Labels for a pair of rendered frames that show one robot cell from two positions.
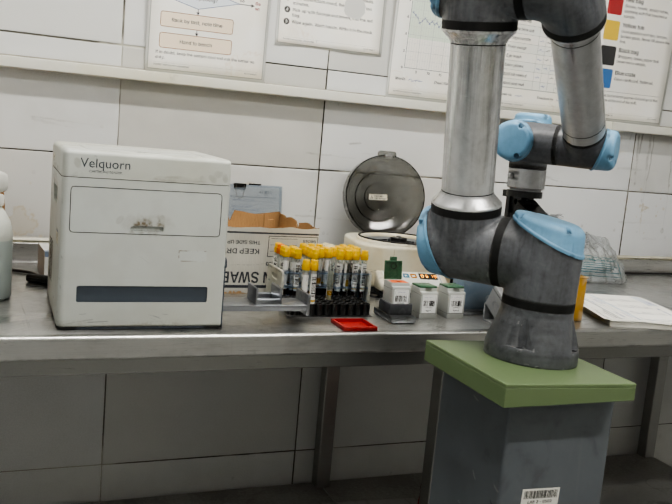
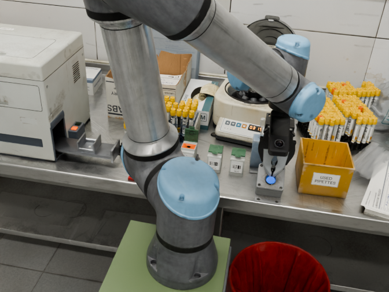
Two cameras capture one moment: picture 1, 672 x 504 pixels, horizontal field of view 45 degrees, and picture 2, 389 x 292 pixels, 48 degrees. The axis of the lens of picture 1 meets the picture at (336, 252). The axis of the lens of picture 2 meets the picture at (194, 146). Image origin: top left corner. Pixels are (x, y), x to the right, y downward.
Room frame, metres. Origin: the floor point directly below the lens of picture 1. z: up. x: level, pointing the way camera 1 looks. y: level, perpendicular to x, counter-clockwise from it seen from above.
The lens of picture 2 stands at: (0.75, -0.68, 1.62)
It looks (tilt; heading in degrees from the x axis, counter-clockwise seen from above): 33 degrees down; 31
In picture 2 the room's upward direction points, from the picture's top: 3 degrees clockwise
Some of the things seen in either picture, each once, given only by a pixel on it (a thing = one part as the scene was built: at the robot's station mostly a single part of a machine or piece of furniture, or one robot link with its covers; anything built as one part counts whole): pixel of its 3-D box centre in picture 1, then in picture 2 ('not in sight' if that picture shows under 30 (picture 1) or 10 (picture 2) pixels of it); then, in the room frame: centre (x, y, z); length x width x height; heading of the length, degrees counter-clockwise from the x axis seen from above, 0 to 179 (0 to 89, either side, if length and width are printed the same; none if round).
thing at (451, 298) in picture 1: (450, 300); (237, 161); (1.70, -0.25, 0.91); 0.05 x 0.04 x 0.07; 23
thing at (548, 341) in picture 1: (534, 326); (183, 244); (1.30, -0.33, 0.95); 0.15 x 0.15 x 0.10
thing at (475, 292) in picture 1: (476, 289); (268, 153); (1.77, -0.31, 0.92); 0.10 x 0.07 x 0.10; 116
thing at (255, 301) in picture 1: (252, 298); (82, 144); (1.49, 0.15, 0.92); 0.21 x 0.07 x 0.05; 113
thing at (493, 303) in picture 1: (505, 303); (270, 176); (1.68, -0.36, 0.92); 0.13 x 0.07 x 0.08; 23
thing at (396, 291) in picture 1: (396, 296); (188, 154); (1.63, -0.13, 0.92); 0.05 x 0.04 x 0.06; 21
